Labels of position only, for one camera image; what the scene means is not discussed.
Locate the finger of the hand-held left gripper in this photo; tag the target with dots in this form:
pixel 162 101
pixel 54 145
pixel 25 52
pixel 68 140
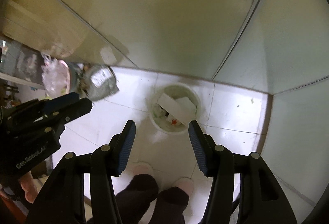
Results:
pixel 77 111
pixel 64 100

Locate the person's right leg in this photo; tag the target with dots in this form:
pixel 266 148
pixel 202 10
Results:
pixel 171 204

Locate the grey plastic wrapper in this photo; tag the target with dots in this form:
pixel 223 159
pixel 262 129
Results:
pixel 101 82

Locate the person's left hand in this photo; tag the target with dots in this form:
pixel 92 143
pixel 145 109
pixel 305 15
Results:
pixel 27 185

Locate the person's left leg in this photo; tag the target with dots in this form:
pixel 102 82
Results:
pixel 136 195

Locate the person's leg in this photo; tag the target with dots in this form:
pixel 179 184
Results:
pixel 136 195
pixel 171 204

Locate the pink left slipper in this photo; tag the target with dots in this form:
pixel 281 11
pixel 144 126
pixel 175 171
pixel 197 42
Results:
pixel 142 168

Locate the pink right slipper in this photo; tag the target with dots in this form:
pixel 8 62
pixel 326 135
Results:
pixel 183 183

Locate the white trash bin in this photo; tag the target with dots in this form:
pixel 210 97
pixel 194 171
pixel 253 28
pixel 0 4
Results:
pixel 164 129

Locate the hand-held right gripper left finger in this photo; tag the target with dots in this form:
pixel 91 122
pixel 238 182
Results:
pixel 126 147

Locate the pink plastic bag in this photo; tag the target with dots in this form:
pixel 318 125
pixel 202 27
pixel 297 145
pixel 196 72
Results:
pixel 55 77

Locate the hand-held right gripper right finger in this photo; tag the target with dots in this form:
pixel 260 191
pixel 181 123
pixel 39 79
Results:
pixel 198 147

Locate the pink slipper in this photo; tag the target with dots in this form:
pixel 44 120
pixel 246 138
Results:
pixel 142 168
pixel 183 183

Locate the white cardboard strip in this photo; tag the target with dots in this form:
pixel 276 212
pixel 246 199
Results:
pixel 169 107

